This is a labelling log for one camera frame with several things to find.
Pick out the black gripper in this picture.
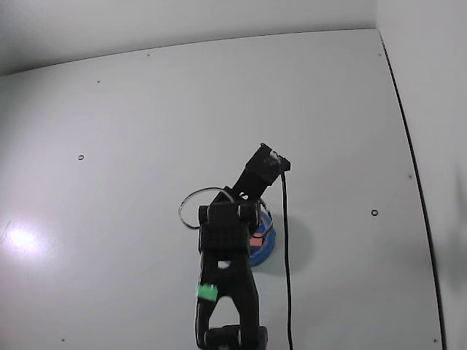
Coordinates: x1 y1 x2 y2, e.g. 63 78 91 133
217 163 271 235

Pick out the blue tape roll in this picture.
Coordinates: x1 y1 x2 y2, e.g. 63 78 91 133
247 209 277 269

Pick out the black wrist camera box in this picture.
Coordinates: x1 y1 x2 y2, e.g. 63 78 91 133
247 143 293 187

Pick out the thin servo wire loop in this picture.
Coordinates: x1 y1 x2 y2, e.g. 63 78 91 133
177 187 223 230

